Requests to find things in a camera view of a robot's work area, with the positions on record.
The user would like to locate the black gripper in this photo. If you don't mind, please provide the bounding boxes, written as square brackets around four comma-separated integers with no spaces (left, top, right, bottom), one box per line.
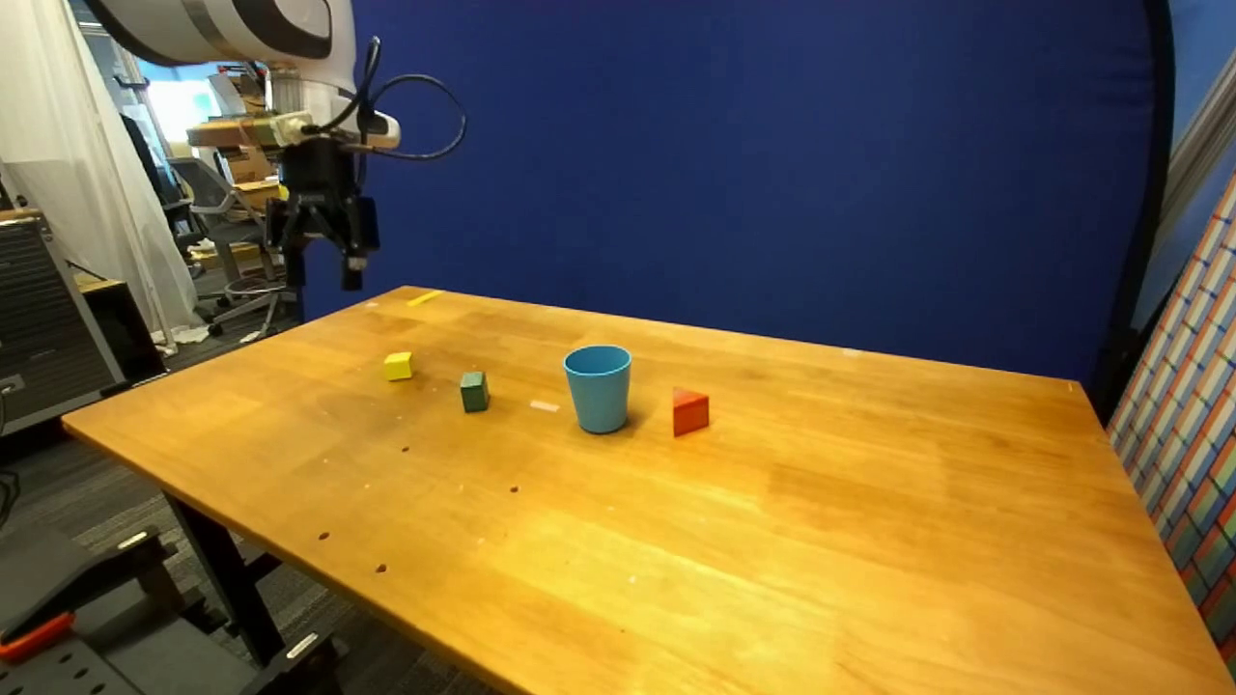
[268,134,387,293]

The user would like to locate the green block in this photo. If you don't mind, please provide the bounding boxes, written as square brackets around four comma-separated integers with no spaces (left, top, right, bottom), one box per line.
[455,366,493,416]

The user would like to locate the blue cup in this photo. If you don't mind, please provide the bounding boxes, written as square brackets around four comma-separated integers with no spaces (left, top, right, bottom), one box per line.
[560,338,636,434]

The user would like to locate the red block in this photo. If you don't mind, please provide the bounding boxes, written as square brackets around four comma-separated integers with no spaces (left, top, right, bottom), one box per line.
[669,388,716,441]

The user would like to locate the white curtain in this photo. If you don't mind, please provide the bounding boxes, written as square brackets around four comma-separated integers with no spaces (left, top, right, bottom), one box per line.
[0,0,207,351]

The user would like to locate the black cabinet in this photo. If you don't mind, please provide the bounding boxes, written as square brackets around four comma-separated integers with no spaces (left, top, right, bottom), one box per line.
[0,209,127,434]

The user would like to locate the black table leg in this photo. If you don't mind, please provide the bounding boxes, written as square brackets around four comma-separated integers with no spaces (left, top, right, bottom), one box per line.
[162,491,295,666]

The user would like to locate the black floor equipment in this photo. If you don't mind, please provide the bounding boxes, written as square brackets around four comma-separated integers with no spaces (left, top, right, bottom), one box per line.
[0,519,346,695]

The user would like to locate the blue fabric backdrop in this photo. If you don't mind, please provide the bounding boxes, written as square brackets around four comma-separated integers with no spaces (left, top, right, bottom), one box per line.
[284,0,1176,388]

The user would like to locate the colourful patterned panel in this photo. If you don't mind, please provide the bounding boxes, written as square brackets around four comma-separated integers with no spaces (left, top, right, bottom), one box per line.
[1103,172,1236,647]

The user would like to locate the tan wrist camera mount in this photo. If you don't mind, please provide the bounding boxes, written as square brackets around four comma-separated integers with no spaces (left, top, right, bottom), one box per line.
[186,113,405,156]

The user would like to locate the black looped cable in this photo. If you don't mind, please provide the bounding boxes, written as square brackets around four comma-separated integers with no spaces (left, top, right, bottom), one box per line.
[337,34,471,167]

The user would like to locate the red handle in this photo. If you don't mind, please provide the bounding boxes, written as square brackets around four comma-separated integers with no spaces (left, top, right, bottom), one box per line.
[0,608,78,666]

